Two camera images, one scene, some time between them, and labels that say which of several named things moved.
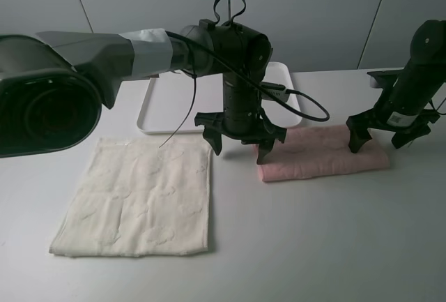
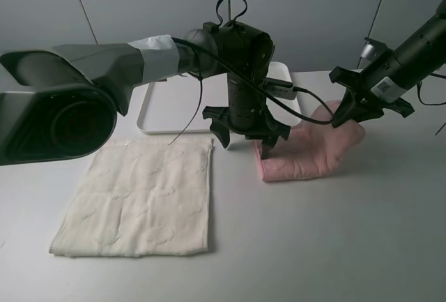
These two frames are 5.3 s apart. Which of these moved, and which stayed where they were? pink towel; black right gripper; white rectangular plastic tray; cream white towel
Moved: black right gripper; pink towel
Stayed: white rectangular plastic tray; cream white towel
